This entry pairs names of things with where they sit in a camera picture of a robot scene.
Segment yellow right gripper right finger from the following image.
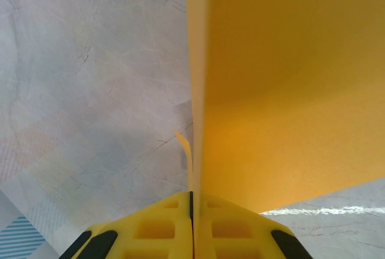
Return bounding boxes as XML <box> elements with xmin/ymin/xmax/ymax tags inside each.
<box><xmin>194</xmin><ymin>194</ymin><xmax>311</xmax><ymax>259</ymax></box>

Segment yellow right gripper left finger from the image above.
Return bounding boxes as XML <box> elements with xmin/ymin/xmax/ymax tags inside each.
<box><xmin>60</xmin><ymin>191</ymin><xmax>194</xmax><ymax>259</ymax></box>

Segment orange paper sheet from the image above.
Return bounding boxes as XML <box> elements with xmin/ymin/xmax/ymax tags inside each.
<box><xmin>173</xmin><ymin>0</ymin><xmax>385</xmax><ymax>222</ymax></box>

